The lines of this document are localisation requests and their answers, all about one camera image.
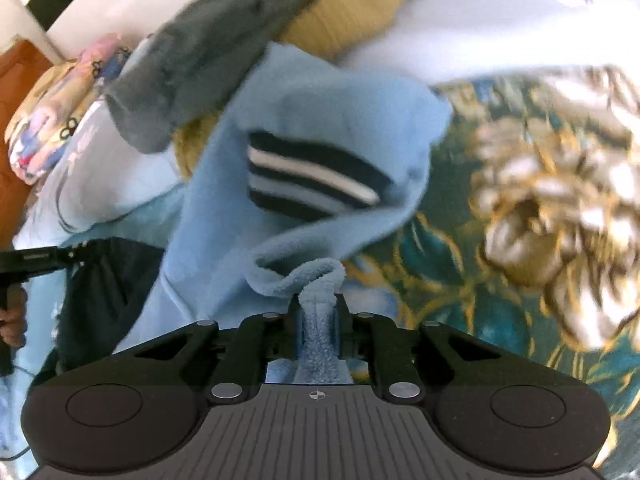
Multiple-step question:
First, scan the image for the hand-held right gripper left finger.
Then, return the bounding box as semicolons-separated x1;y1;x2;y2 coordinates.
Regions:
117;296;304;403

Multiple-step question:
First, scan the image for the mustard yellow knit sweater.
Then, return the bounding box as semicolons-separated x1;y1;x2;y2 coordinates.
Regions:
172;0;436;181

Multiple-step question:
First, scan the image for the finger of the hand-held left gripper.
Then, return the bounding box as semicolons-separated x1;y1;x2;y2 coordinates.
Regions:
61;241;102;265

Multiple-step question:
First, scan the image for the teal floral blanket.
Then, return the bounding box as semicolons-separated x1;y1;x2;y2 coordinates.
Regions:
0;67;640;480

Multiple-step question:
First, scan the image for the grey fleece garment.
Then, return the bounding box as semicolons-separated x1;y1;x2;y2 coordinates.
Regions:
105;0;323;156

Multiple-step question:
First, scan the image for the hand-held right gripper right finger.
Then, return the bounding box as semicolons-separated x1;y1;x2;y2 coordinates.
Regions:
334;295;507;403

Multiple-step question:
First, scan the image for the light blue fleece garment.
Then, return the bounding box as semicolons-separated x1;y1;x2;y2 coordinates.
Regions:
114;42;453;386

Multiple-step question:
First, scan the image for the colourful printed quilt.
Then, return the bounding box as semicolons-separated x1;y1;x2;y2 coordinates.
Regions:
5;32;135;183

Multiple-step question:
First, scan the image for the thin black cable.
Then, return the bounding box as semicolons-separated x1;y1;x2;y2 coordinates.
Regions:
0;362;42;463

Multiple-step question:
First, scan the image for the person's left hand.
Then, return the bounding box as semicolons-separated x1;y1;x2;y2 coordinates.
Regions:
0;286;29;349

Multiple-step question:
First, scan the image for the black garment with striped cuff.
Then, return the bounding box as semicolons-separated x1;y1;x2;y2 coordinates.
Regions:
35;238;167;386

